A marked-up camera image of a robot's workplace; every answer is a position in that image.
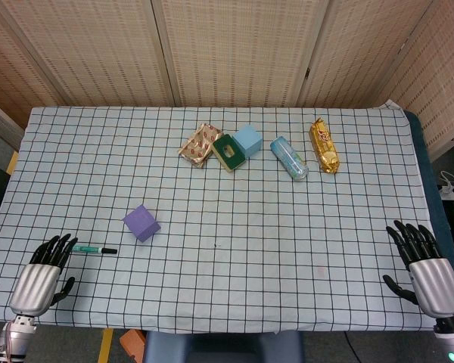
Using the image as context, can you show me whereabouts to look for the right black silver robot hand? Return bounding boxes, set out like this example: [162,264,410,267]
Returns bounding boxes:
[382,220,454,318]

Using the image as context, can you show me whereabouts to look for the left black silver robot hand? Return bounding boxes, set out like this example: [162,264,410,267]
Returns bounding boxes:
[9,233,79,317]

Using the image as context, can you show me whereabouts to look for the green marker with black cap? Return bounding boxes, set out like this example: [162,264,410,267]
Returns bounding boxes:
[70,244,118,255]

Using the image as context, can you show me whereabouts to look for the purple foam cube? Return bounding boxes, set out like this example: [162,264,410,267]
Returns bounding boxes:
[121,204,162,244]

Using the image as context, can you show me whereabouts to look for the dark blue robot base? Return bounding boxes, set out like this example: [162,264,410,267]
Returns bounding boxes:
[142,329,306,363]

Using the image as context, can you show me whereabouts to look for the orange block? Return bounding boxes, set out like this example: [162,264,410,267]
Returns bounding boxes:
[119,328,147,362]

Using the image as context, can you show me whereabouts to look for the dark blue table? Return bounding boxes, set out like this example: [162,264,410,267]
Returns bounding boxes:
[403,109,454,273]

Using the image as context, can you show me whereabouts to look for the gold snack packet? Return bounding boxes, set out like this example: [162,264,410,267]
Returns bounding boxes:
[309,116,342,175]

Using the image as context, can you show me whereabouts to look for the blue checkered tablecloth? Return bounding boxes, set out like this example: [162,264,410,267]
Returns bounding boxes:
[0,98,440,336]

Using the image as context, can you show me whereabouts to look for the light blue tube packet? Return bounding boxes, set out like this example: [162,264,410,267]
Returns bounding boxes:
[269,135,309,182]

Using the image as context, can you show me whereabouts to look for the foil wrapper with red print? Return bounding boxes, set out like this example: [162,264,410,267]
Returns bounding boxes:
[177,123,224,169]

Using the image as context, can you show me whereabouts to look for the green box with oval hole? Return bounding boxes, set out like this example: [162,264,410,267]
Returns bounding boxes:
[210,132,247,174]

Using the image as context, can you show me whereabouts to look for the light blue foam cube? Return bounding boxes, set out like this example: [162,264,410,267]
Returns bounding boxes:
[232,124,264,160]

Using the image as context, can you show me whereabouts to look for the beige folding screen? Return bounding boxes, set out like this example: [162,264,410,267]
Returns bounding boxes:
[0,0,454,160]

